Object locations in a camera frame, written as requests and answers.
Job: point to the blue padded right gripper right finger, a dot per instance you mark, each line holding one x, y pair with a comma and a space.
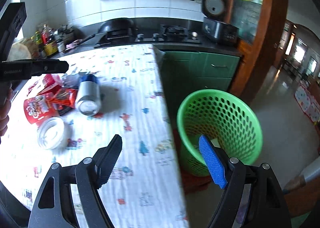
213, 161

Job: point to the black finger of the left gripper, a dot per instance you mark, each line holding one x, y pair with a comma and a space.
48, 66

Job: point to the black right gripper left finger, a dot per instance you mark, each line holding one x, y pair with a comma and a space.
105, 160

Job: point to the red snack cup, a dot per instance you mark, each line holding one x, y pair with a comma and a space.
39, 108

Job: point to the silver blue drink can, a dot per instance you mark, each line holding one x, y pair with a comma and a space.
88, 100

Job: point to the clear plastic cup with lid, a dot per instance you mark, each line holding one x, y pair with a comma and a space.
51, 134

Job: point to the red yellow drink carton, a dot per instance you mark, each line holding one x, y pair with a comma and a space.
50, 83

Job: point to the orange snack wrapper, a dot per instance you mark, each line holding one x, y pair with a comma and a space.
65, 97

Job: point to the green kitchen cabinets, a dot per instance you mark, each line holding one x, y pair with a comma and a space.
184, 72

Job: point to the person's left hand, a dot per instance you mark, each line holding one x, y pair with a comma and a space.
4, 118

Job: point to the brown sack on counter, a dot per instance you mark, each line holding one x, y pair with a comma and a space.
23, 49

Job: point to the white condiment jar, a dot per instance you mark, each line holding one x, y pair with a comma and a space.
61, 46

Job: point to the pink cloth on counter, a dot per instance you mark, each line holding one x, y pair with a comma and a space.
73, 44

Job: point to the green plastic waste basket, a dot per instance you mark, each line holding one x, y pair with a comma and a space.
222, 117

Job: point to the white patterned tablecloth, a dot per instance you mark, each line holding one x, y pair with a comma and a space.
144, 189

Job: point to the polka dot play tent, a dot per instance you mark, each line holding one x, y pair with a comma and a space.
307, 103

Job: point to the black gas stove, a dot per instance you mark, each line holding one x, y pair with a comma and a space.
167, 33

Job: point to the black rice cooker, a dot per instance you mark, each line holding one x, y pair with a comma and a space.
214, 26

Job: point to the wooden glass display cabinet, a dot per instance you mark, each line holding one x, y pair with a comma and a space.
260, 24

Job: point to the black wok with handle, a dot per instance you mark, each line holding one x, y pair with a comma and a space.
115, 27

